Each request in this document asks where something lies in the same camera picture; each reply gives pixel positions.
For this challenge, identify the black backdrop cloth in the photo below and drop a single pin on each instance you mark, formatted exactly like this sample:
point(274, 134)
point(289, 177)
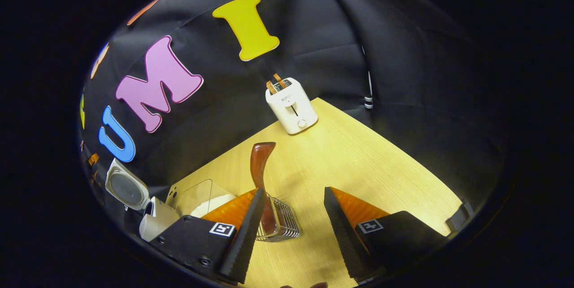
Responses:
point(323, 45)

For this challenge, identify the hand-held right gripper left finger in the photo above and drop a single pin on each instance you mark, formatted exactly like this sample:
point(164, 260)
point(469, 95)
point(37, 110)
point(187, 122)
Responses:
point(244, 243)

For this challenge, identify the tan block with black dots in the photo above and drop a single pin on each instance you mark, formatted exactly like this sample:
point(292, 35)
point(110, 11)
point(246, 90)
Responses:
point(172, 196)

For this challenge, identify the brown wooden spoon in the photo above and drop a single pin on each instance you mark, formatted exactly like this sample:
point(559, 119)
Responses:
point(259, 162)

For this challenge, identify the white rice cooker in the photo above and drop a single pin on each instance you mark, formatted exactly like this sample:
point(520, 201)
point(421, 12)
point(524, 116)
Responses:
point(157, 223)

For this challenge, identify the white rice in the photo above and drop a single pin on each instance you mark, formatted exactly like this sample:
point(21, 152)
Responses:
point(215, 203)

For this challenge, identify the white toaster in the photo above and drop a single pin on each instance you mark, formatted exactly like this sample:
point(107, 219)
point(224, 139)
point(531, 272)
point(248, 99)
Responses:
point(293, 111)

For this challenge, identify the clear plastic container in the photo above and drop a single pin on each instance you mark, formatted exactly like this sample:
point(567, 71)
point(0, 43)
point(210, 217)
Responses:
point(197, 189)

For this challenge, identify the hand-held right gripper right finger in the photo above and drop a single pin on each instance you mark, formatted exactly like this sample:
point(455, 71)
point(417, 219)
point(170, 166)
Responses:
point(343, 234)

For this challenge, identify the brown toast slice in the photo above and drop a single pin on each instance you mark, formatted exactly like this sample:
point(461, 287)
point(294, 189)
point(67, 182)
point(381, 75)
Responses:
point(271, 87)
point(280, 80)

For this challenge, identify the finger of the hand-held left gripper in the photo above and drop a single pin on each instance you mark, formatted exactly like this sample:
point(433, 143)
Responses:
point(93, 159)

